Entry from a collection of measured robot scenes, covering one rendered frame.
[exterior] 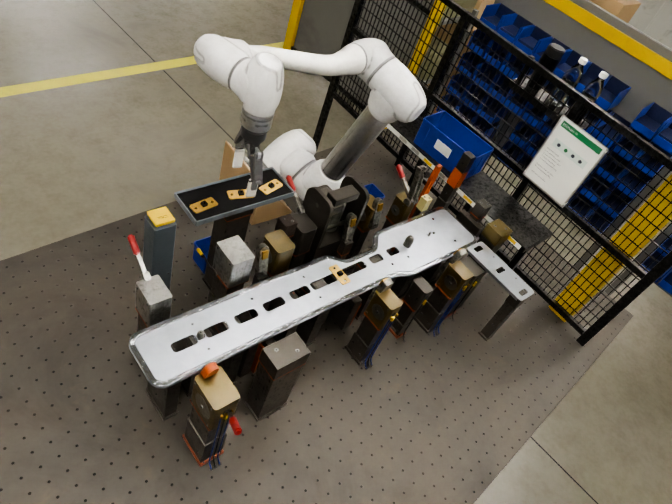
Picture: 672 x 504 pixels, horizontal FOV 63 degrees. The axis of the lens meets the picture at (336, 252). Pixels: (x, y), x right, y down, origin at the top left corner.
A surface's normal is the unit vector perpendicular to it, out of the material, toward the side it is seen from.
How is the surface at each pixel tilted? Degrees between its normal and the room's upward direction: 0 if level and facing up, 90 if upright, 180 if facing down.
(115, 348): 0
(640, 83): 90
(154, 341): 0
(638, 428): 0
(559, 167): 90
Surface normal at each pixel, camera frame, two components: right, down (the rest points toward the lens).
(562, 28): -0.70, 0.36
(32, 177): 0.28, -0.66
